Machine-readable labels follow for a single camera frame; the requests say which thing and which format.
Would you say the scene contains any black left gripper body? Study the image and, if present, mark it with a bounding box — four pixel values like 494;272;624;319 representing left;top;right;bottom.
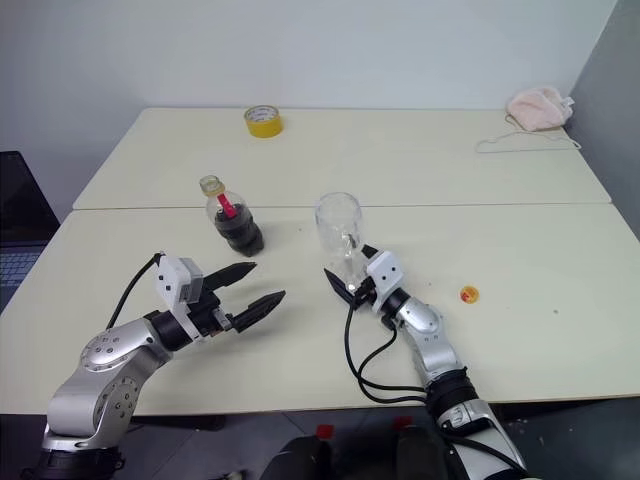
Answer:
189;286;237;338

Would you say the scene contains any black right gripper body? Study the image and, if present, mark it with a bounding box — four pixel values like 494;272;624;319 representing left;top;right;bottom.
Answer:
351;277;379;308

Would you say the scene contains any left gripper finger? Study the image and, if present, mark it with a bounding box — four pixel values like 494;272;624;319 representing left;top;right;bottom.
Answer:
229;289;288;335
202;260;259;293

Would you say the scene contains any cola bottle with red label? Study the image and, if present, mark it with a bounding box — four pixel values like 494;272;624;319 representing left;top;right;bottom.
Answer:
198;173;266;259

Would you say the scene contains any clear plastic wine glass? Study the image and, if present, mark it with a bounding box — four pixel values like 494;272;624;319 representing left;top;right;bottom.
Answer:
313;190;369;294

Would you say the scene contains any dark rounded shape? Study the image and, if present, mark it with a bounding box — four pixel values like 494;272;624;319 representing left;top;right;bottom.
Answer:
261;433;335;480
396;424;450;480

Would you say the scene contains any yellow tape roll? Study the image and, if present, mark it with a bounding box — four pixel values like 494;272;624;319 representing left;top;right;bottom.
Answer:
243;103;286;139

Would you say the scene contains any black laptop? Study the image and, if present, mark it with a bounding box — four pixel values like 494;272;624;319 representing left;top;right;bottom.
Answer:
0;150;63;314

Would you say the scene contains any pink fluffy cloth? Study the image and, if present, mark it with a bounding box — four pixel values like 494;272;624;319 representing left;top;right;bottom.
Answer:
505;86;577;133

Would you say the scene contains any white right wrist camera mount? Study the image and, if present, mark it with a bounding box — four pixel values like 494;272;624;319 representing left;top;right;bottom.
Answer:
365;249;404;307

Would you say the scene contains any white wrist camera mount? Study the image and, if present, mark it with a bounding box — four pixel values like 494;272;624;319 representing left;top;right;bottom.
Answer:
365;249;404;307
153;255;206;346

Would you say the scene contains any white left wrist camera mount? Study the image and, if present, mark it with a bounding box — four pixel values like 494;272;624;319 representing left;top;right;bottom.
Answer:
153;255;206;346

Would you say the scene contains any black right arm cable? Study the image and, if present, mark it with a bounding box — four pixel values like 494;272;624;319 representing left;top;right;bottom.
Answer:
343;298;432;406

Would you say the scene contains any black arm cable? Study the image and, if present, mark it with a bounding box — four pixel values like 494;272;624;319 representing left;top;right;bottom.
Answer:
105;251;167;332
343;298;432;406

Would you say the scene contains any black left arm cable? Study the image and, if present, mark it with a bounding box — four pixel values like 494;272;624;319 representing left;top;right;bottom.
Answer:
105;251;167;332

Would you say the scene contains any white wire hanger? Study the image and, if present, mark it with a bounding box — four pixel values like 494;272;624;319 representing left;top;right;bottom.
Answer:
474;114;582;154

